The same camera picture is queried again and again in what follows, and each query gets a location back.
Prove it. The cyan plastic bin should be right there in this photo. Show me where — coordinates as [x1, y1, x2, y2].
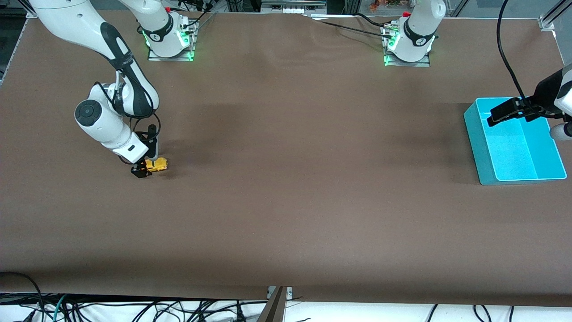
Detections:
[463, 97, 568, 186]

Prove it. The large table cover sheet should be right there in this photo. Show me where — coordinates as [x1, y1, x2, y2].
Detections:
[0, 8, 572, 308]

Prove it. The aluminium frame corner post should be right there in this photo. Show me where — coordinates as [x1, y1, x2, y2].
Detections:
[538, 0, 572, 32]

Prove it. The black left arm hanging cable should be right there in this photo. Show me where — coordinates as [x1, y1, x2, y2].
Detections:
[496, 0, 536, 107]

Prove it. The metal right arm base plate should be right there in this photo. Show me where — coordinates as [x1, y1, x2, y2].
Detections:
[147, 20, 196, 62]

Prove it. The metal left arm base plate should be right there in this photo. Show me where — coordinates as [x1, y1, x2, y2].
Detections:
[383, 25, 431, 68]

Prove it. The black base cable bundle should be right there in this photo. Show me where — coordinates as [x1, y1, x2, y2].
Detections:
[172, 0, 218, 28]

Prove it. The thick black looped cable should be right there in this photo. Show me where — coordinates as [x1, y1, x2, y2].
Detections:
[0, 271, 45, 316]

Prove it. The teal cable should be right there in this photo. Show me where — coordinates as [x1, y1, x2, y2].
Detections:
[53, 294, 68, 322]

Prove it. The short black cable on cover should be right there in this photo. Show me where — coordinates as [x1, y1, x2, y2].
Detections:
[355, 13, 391, 28]

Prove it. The long black cable on cover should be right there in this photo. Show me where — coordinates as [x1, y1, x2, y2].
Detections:
[308, 17, 394, 40]

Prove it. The grey metal table edge bracket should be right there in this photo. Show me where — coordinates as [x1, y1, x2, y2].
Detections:
[257, 286, 293, 322]

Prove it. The grey network switch box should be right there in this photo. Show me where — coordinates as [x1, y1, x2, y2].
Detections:
[261, 0, 328, 14]

